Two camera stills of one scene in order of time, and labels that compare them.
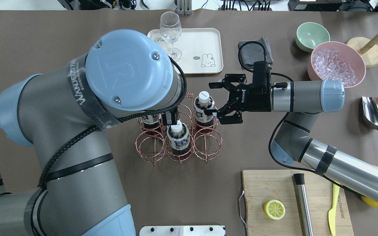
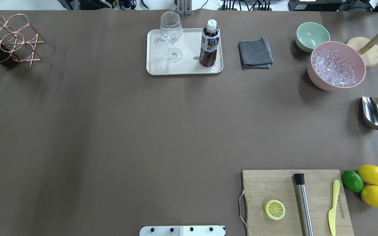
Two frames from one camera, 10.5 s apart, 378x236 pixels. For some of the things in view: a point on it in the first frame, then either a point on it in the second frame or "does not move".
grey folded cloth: (251, 50) does not move
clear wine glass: (171, 30) does not move
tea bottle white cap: (204, 123) to (210, 42)
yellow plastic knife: (332, 213) does not move
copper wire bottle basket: (196, 136) to (17, 39)
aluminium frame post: (184, 7) does not move
